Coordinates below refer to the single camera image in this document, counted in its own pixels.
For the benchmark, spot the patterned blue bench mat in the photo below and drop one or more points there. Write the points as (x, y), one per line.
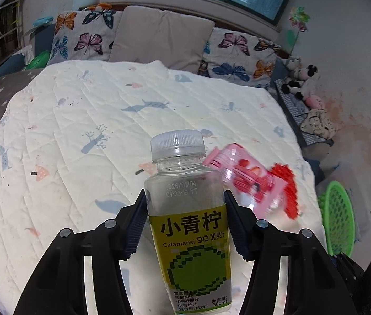
(290, 105)

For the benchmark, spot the black white cow plush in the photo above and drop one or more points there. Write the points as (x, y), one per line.
(292, 88)

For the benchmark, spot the white quilted printed blanket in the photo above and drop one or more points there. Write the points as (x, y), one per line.
(74, 105)

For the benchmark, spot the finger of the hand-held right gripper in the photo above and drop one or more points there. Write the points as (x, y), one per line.
(349, 269)

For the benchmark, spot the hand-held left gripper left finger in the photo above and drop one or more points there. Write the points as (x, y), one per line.
(138, 233)

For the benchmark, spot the pink plush toy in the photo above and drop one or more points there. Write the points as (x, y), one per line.
(314, 101)

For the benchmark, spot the grey pillow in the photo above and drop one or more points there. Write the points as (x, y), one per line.
(159, 39)

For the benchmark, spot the butterfly print pillow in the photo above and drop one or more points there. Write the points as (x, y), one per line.
(237, 59)
(83, 36)

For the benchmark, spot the clear juice bottle green label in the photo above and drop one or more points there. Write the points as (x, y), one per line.
(188, 236)

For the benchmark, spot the grey plush toy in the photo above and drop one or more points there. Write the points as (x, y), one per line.
(293, 65)

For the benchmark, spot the colourful pinwheel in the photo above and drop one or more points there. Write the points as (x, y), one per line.
(298, 18)

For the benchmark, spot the pink snack package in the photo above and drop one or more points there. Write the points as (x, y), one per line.
(244, 177)

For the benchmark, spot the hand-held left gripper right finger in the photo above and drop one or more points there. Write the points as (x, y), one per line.
(237, 233)

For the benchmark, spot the green plastic item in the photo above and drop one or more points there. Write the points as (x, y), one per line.
(38, 59)

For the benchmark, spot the teal plastic object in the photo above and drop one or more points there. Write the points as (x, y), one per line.
(42, 22)

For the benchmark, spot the spotted beige cloth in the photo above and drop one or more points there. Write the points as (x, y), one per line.
(319, 123)

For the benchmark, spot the black eared mouse plush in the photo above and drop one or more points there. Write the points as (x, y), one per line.
(306, 73)

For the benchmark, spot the green plastic basket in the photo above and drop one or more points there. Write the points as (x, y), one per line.
(339, 216)

